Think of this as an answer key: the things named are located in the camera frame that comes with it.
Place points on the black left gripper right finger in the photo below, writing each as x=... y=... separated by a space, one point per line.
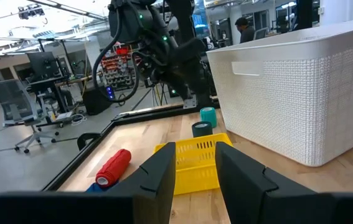
x=244 y=186

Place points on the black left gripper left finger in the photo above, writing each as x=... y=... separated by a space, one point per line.
x=148 y=193

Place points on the red bandage roll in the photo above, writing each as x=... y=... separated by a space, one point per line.
x=114 y=168

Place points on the blue scrub shirt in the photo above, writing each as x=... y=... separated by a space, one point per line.
x=96 y=188

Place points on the black bandage roll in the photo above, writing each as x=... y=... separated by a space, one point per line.
x=201 y=129

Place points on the small green block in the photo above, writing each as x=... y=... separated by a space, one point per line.
x=208 y=116

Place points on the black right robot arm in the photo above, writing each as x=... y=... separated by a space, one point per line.
x=191 y=62

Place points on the small yellow plastic basket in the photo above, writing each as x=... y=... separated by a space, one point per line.
x=195 y=174

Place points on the large white plastic basket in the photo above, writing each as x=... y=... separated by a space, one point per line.
x=288 y=109

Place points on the parts shelf with red bins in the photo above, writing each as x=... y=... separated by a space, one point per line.
x=117 y=68

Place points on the black computer tower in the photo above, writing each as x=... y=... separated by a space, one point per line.
x=96 y=99

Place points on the black computer monitor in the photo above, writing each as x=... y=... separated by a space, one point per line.
x=42 y=65

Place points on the black standing desk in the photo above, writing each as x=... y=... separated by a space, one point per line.
x=47 y=85

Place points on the person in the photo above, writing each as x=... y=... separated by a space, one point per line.
x=246 y=31

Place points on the grey mesh office chair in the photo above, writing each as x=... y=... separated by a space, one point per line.
x=14 y=102

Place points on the ceiling camera rig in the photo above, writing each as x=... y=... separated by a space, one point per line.
x=31 y=11

